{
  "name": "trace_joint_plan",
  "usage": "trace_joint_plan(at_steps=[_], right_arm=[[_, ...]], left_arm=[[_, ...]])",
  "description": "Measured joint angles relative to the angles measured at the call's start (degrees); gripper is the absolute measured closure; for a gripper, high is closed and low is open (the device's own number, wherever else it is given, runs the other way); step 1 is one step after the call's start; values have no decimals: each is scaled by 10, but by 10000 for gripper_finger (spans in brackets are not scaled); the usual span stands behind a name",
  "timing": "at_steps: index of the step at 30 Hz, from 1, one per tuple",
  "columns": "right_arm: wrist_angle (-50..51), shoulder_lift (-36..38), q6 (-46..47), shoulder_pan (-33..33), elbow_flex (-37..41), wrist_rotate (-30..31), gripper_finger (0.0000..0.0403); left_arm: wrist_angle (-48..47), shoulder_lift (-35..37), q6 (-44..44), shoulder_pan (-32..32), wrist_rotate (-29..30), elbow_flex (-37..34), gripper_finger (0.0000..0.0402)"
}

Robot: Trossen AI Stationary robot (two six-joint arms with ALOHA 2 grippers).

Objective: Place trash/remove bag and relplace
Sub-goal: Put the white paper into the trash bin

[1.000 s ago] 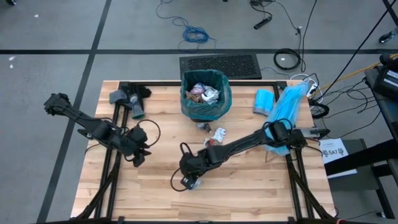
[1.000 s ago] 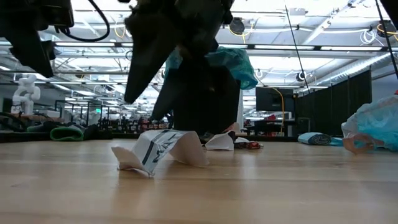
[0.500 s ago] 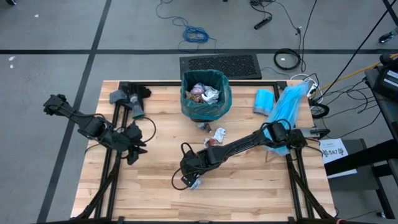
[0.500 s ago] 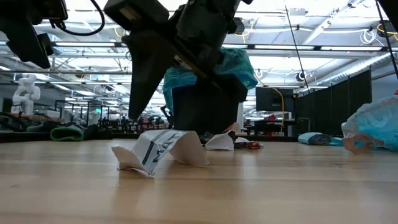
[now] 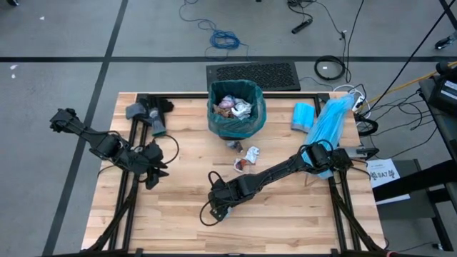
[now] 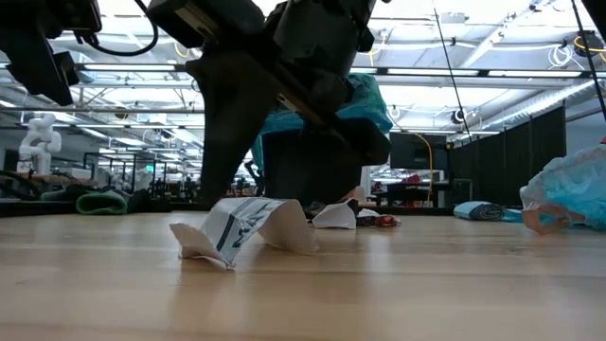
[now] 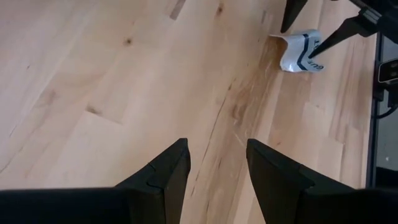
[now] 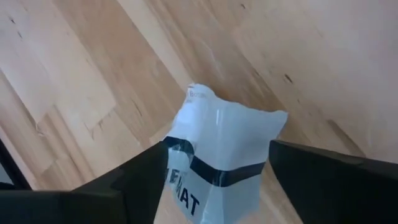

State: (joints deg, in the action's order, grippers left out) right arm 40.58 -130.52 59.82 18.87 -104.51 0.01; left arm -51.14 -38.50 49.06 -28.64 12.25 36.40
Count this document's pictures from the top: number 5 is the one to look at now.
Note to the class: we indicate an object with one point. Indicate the black plastic trash bin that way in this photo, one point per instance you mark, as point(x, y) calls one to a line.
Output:
point(232, 138)

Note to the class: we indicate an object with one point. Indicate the pink plastic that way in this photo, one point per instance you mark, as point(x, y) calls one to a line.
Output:
point(226, 103)

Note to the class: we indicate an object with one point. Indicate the red black printed wrapper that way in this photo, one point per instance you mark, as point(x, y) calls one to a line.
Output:
point(240, 165)

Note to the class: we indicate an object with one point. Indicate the black fabric glove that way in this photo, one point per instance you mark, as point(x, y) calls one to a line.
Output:
point(164, 106)

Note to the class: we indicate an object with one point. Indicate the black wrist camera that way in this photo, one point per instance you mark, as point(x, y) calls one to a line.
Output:
point(152, 182)
point(218, 213)

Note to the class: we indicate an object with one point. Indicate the black stand beam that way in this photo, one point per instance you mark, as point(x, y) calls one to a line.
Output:
point(410, 182)

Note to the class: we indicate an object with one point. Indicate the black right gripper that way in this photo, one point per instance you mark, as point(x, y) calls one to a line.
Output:
point(225, 194)

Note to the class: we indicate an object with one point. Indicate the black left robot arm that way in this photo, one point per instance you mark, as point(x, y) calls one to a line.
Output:
point(85, 133)

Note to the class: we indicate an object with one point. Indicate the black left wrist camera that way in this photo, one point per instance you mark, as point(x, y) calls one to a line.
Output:
point(152, 182)

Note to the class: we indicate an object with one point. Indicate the black perforated floor mat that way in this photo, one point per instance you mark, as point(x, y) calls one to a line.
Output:
point(275, 75)

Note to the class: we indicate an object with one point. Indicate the teal bag-lined trash bin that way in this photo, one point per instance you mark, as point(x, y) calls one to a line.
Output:
point(250, 123)

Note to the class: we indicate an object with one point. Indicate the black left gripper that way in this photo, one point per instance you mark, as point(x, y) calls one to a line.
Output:
point(144, 160)

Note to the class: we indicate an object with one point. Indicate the brown paper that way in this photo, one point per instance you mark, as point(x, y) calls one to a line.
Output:
point(220, 112)

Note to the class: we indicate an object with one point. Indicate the white printed paper sign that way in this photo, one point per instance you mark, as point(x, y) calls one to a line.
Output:
point(382, 173)

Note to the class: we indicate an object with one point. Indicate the black power strip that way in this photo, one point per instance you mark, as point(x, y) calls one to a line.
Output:
point(301, 26)

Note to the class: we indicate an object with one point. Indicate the trash pieces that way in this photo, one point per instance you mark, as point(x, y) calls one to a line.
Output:
point(252, 154)

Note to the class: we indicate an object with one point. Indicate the dark side desk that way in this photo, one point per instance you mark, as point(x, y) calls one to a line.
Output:
point(451, 125)

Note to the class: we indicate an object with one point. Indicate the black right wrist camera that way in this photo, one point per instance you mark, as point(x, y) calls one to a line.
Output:
point(218, 213)

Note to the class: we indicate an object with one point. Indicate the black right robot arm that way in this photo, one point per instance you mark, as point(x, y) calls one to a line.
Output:
point(271, 175)

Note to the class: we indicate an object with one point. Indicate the grey side table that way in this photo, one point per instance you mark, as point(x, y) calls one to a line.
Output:
point(407, 210)

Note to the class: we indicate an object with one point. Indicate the grey fabric glove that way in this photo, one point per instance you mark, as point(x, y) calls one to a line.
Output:
point(135, 110)

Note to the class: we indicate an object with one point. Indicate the black box device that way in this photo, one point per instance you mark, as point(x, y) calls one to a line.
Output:
point(442, 96)

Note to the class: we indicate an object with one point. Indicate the white paper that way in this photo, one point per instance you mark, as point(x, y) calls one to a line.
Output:
point(242, 109)

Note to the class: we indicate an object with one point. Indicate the white power strip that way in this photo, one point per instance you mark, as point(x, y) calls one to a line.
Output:
point(358, 103)

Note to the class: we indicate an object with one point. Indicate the folded light blue trash bags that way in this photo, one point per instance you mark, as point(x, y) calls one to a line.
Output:
point(302, 117)

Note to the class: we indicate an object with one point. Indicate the grey black stand foot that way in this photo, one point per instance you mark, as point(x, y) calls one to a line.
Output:
point(446, 42)

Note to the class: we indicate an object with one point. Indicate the light blue trash bag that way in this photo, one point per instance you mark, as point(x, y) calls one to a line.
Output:
point(332, 114)

